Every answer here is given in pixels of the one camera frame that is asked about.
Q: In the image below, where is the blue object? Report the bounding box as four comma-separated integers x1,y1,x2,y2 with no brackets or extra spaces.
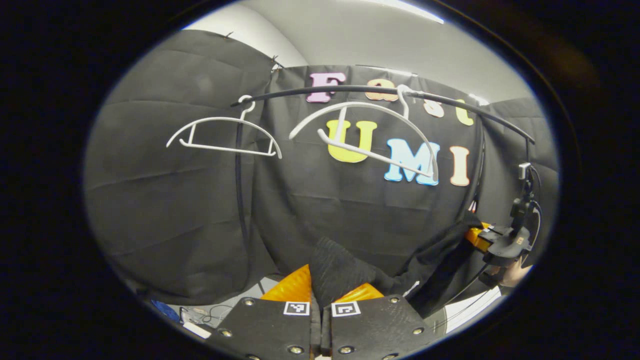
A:
150,299,180,322

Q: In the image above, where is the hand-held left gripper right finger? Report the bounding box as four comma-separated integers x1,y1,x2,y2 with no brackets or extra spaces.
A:
320,282,441,360

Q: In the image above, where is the black metal garment rack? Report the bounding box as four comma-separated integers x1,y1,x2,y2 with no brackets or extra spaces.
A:
230,84,536,296

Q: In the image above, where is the black knit jacket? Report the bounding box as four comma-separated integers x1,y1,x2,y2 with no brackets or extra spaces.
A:
308,211,485,319

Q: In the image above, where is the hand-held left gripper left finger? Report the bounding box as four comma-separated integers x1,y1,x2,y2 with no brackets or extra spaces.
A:
207,264,321,360

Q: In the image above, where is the black backdrop cloth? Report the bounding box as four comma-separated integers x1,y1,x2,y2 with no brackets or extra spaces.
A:
84,29,560,306

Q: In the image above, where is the black cable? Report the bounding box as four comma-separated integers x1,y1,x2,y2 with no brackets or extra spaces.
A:
199,303,234,326

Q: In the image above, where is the white sheet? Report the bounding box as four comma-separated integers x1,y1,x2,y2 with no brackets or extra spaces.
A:
444,287,502,334

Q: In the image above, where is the white plastic hanger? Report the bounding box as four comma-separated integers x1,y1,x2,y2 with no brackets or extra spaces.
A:
289,84,441,186
166,95,283,160

